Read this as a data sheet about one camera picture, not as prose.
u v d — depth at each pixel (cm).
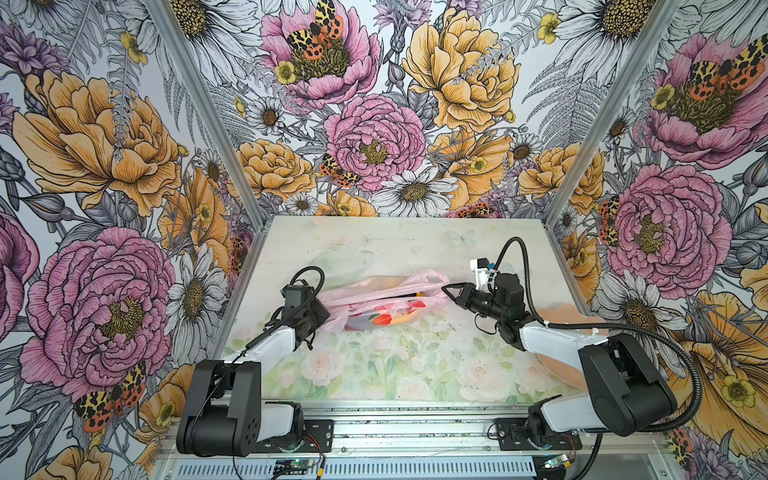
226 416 42
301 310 68
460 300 78
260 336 56
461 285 82
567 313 95
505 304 70
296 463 71
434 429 76
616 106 88
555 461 72
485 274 81
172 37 74
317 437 73
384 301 87
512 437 74
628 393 44
